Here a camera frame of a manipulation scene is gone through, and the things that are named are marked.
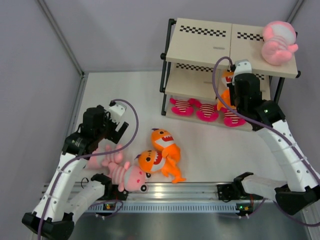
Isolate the orange shark plush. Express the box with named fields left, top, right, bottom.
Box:
left=135, top=150, right=187, bottom=184
left=150, top=128, right=181, bottom=163
left=217, top=70, right=236, bottom=112

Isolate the light pink plush back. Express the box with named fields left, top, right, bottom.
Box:
left=85, top=144, right=124, bottom=170

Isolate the light pink plush with face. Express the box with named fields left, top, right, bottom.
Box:
left=101, top=161, right=151, bottom=192

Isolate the orange shark plush top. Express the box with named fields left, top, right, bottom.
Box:
left=150, top=128, right=181, bottom=163

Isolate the magenta plush with yellow glasses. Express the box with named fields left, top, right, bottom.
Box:
left=169, top=97, right=196, bottom=117

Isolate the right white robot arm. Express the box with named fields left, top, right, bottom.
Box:
left=230, top=73, right=320, bottom=216

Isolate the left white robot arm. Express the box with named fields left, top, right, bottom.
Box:
left=21, top=101, right=129, bottom=240

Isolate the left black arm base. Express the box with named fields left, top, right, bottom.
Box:
left=100, top=183, right=128, bottom=201

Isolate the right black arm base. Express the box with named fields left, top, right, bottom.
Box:
left=217, top=183, right=250, bottom=203

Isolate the beige three-tier shelf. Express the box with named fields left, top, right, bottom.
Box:
left=160, top=18, right=300, bottom=128

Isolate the light pink plush on shelf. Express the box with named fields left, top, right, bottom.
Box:
left=261, top=20, right=299, bottom=66

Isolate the magenta striped plush right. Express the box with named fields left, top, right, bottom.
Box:
left=222, top=108, right=246, bottom=128

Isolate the magenta striped plush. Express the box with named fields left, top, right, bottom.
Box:
left=222, top=108, right=246, bottom=128
left=195, top=103, right=219, bottom=122

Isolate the magenta striped plush left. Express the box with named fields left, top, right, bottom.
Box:
left=195, top=103, right=219, bottom=122

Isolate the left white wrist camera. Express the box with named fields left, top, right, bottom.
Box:
left=107, top=100, right=127, bottom=125

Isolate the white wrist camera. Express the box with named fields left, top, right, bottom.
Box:
left=107, top=100, right=127, bottom=125
left=231, top=59, right=252, bottom=77

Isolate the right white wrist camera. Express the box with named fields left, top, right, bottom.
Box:
left=231, top=59, right=252, bottom=77

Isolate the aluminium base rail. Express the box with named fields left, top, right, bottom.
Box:
left=40, top=181, right=262, bottom=221

